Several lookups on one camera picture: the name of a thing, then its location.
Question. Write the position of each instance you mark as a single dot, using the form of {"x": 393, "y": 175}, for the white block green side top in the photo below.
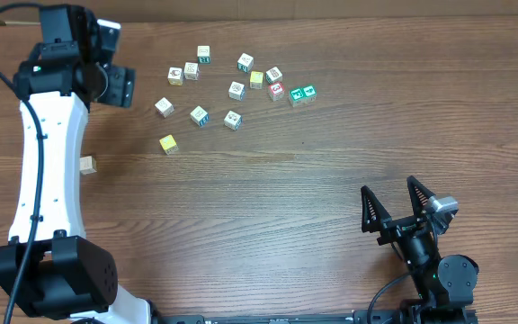
{"x": 203, "y": 54}

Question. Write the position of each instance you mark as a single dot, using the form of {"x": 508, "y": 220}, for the white block blue letter side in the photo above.
{"x": 199, "y": 116}

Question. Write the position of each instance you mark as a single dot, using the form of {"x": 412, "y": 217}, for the white block dark green side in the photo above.
{"x": 273, "y": 75}

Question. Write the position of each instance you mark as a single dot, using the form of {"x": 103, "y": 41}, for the plain white wooden block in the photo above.
{"x": 164, "y": 107}

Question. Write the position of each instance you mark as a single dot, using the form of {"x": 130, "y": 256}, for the green framed block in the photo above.
{"x": 297, "y": 97}
{"x": 310, "y": 94}

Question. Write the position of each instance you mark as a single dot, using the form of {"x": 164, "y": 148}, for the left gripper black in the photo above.
{"x": 119, "y": 86}

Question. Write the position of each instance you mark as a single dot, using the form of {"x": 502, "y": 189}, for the white block teal side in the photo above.
{"x": 245, "y": 63}

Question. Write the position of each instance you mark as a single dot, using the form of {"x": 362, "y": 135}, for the white block yellow side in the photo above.
{"x": 175, "y": 76}

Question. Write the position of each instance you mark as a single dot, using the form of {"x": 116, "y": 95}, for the green framed block left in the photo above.
{"x": 297, "y": 97}

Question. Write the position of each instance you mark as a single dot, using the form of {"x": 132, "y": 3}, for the white block blue number side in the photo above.
{"x": 233, "y": 120}

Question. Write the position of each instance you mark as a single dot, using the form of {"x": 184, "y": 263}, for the yellow topped wooden block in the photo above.
{"x": 168, "y": 144}

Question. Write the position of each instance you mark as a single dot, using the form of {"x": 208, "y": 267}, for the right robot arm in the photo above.
{"x": 444, "y": 284}

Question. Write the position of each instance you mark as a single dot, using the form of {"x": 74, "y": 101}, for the green framed block right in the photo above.
{"x": 310, "y": 94}

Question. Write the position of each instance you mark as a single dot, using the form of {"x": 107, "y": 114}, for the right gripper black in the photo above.
{"x": 396, "y": 228}

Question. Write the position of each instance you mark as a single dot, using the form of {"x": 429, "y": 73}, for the pale yellow block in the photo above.
{"x": 256, "y": 80}

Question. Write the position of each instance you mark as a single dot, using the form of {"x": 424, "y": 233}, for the white block brown print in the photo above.
{"x": 191, "y": 71}

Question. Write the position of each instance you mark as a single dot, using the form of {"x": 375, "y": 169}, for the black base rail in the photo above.
{"x": 268, "y": 319}

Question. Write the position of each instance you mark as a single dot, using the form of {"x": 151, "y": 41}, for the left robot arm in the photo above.
{"x": 48, "y": 267}

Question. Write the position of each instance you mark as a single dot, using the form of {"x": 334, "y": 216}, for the red framed number block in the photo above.
{"x": 276, "y": 91}

